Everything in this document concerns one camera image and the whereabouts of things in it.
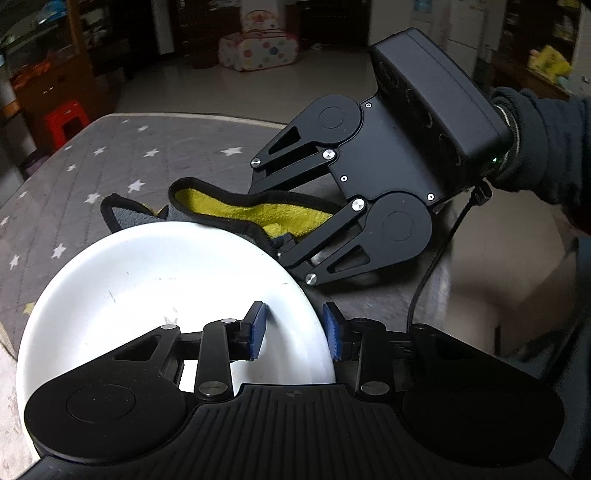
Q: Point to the polka-dot play tent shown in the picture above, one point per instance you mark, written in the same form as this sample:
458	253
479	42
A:
258	50

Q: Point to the white bowl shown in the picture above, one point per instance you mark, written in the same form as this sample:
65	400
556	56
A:
138	286

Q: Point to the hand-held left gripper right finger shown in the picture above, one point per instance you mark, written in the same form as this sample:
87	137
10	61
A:
333	334

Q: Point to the purple basket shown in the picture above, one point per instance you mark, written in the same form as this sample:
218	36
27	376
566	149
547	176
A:
36	164

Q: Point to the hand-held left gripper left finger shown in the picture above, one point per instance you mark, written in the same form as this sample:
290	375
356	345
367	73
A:
257	330

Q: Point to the person's right forearm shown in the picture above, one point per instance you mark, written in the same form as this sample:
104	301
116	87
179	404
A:
545	147

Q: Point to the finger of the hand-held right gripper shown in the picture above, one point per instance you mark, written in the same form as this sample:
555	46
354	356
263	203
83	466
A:
295	163
323	229

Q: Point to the yellow and grey cleaning cloth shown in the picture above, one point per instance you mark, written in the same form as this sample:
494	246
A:
258	214

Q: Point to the wooden display cabinet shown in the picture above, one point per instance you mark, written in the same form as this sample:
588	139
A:
69	69

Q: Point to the red plastic stool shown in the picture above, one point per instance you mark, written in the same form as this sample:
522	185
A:
64	121

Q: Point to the yellow soft item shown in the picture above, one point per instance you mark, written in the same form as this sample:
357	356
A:
551	60

